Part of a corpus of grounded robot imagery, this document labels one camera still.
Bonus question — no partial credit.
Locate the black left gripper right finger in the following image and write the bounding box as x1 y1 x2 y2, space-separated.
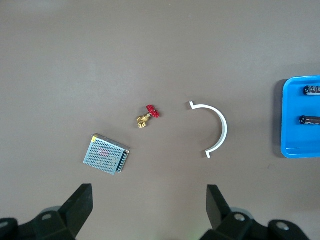
201 184 311 240

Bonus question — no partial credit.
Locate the long brown electrolytic capacitor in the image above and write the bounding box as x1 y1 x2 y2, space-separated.
298 115 320 126

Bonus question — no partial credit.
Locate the blue plastic tray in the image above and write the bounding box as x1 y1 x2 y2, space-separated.
279 75 320 159

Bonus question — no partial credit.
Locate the brass valve red handle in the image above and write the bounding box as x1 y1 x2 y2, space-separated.
136 104 161 130

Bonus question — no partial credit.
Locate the metal mesh power supply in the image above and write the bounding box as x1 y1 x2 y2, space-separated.
82 132 131 176

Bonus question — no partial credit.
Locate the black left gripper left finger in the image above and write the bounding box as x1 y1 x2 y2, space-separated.
0 183 94 240

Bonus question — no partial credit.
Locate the short brown electrolytic capacitor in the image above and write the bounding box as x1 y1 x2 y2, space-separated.
302 84 320 97

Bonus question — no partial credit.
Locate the white curved plastic bracket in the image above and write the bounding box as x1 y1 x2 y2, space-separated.
186 100 228 160

